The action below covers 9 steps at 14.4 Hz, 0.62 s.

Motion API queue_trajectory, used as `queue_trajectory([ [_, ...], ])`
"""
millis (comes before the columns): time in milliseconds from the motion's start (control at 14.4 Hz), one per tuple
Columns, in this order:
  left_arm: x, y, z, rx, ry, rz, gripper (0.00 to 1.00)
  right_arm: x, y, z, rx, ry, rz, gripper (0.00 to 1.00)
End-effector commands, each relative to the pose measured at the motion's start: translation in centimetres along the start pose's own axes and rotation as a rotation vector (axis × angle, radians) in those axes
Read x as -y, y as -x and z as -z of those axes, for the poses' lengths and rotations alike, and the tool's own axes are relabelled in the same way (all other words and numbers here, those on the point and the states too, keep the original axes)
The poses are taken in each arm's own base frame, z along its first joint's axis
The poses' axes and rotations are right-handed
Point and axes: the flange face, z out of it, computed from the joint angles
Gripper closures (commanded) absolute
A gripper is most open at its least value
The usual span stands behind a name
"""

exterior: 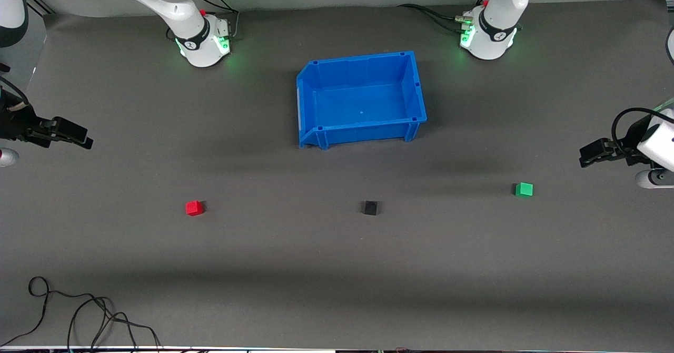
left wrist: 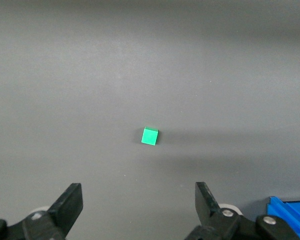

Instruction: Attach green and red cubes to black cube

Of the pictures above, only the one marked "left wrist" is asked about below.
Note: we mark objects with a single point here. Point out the blue plastic bin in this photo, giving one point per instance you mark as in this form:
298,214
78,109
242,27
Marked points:
290,213

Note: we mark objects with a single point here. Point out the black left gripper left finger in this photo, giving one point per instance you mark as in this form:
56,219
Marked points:
62,210

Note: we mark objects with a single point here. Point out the dark grey table mat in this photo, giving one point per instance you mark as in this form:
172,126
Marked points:
115,75

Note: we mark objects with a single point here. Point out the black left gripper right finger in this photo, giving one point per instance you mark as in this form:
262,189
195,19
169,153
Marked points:
206,207

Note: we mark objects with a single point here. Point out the small green cube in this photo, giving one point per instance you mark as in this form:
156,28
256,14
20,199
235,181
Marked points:
149,137

